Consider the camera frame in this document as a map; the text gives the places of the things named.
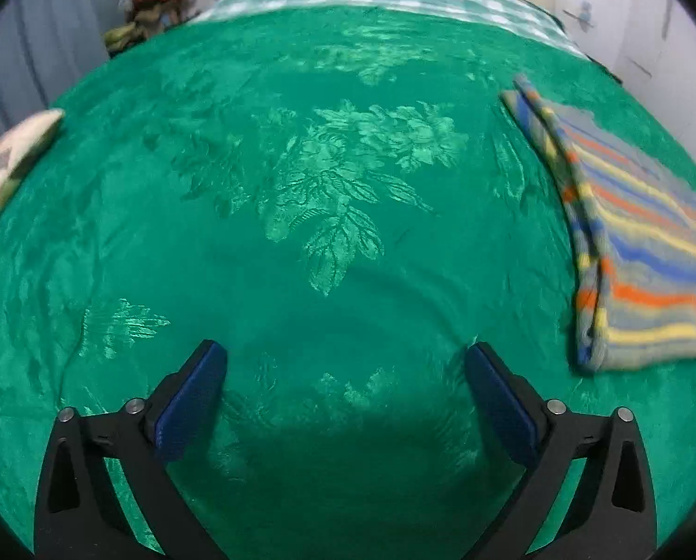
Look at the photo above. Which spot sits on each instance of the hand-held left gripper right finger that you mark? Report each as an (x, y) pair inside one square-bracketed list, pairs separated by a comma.
[(508, 408)]

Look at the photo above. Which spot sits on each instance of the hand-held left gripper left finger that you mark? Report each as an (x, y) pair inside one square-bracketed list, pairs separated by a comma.
[(185, 411)]

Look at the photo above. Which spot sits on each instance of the striped knit sweater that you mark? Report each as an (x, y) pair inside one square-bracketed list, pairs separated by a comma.
[(639, 245)]

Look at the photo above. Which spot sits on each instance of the pile of clothes and hats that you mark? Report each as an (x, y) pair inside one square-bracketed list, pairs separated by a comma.
[(150, 6)]

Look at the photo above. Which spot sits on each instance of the green floral bedspread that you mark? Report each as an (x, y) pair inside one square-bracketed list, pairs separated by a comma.
[(324, 233)]

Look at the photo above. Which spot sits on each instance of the quilted patchwork cushion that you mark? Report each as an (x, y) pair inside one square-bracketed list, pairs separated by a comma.
[(7, 163)]

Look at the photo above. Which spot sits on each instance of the grey curtain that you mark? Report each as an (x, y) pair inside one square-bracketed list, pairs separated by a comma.
[(45, 29)]

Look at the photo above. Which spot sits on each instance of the white wardrobe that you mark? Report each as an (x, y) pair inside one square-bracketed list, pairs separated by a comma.
[(663, 29)]

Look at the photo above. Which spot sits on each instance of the white wall socket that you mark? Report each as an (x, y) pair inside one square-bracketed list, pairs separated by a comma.
[(582, 14)]

